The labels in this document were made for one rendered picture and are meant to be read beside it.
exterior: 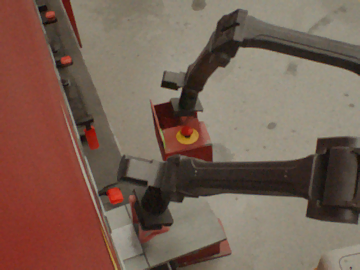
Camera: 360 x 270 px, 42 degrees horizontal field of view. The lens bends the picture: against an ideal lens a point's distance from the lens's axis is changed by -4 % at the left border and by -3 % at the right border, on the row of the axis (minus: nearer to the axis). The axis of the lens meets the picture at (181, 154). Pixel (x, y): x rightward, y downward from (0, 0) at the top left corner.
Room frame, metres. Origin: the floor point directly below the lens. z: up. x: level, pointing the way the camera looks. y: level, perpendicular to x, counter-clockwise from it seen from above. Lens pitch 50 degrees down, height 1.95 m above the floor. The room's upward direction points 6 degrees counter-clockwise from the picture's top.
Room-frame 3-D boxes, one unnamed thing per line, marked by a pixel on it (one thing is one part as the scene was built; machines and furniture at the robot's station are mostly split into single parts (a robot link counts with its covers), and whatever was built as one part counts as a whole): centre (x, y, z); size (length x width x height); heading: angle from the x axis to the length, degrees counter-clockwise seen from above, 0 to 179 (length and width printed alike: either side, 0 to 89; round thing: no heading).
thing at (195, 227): (0.60, 0.07, 1.00); 0.26 x 0.18 x 0.01; 107
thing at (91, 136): (0.72, 0.20, 1.20); 0.04 x 0.02 x 0.10; 107
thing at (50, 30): (1.54, 0.45, 0.89); 0.30 x 0.05 x 0.03; 17
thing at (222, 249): (1.12, -0.04, 0.06); 0.25 x 0.20 x 0.12; 99
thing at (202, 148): (1.12, -0.01, 0.75); 0.20 x 0.16 x 0.18; 9
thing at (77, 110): (1.15, 0.33, 0.89); 0.30 x 0.05 x 0.03; 17
